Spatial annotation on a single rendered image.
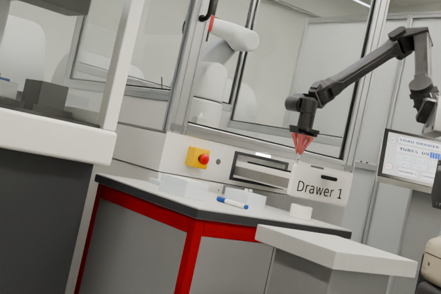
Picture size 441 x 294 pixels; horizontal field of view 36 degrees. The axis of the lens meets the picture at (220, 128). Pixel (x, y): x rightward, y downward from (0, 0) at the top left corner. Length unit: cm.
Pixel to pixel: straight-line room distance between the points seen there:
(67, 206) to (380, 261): 94
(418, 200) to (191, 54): 142
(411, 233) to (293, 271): 175
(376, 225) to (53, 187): 278
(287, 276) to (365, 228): 285
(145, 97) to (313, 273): 121
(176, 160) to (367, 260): 107
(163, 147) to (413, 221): 141
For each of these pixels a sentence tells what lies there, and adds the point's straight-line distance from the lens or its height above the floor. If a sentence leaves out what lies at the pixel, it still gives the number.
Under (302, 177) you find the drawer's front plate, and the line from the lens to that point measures 240.
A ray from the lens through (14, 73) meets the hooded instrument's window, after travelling 191.
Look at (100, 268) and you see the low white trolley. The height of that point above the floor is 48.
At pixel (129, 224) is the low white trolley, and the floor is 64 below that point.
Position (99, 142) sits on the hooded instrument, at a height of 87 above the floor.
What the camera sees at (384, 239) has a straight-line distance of 441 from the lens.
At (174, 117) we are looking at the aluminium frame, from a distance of 245.
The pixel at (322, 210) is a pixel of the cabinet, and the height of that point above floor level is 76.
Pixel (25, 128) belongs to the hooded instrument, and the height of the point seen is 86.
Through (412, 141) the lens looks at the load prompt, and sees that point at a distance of 342.
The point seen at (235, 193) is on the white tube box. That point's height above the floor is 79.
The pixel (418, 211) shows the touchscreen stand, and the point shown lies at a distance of 337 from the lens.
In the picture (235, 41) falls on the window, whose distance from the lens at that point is 261.
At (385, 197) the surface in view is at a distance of 444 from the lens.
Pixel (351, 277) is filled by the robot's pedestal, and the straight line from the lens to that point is 163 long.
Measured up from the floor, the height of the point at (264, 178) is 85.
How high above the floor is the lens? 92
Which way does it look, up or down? 2 degrees up
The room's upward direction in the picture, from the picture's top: 12 degrees clockwise
